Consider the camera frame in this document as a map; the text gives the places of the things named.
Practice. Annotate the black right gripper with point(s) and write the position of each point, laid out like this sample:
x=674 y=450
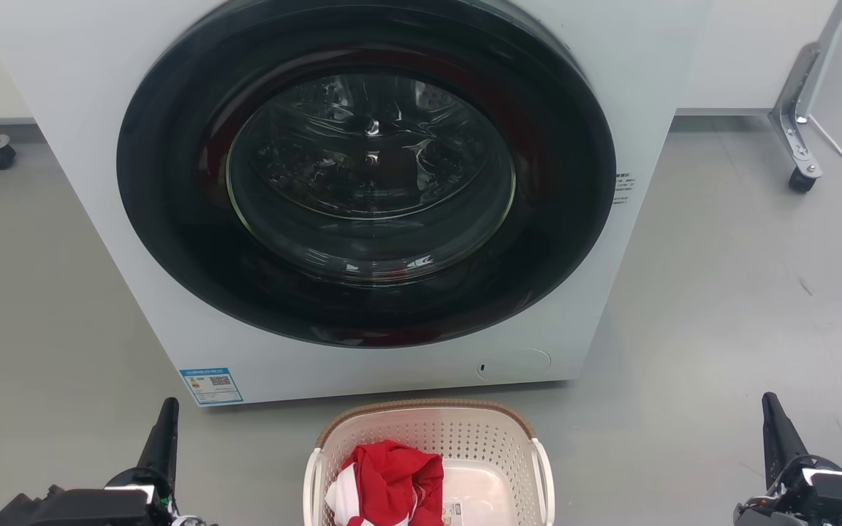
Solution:
x=830 y=500

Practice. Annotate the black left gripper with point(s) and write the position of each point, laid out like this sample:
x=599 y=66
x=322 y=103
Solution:
x=99 y=508

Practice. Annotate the white perforated laundry basket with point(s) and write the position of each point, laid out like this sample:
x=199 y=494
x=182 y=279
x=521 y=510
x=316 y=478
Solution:
x=465 y=438

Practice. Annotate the blue energy label sticker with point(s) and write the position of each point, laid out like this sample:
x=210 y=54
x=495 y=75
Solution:
x=210 y=386

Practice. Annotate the white garment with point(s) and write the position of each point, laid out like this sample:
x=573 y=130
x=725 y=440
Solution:
x=344 y=500

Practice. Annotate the black round washer door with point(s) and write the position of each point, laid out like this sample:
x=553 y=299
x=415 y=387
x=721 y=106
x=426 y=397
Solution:
x=165 y=219

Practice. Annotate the red garment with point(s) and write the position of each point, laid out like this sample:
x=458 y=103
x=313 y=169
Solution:
x=392 y=482

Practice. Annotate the round filter cover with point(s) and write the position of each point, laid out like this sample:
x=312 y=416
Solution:
x=514 y=363

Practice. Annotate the small barcode label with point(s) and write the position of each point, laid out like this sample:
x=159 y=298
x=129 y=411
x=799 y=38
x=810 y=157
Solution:
x=451 y=513

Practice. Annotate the small text sticker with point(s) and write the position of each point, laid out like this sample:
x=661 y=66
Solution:
x=623 y=188

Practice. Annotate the silver stand leg with caster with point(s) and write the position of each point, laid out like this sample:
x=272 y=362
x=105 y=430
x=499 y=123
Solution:
x=794 y=128

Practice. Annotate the white washing machine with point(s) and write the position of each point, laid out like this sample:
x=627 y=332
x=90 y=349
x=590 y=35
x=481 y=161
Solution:
x=48 y=109

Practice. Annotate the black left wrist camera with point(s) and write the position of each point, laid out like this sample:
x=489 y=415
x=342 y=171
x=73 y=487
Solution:
x=19 y=513

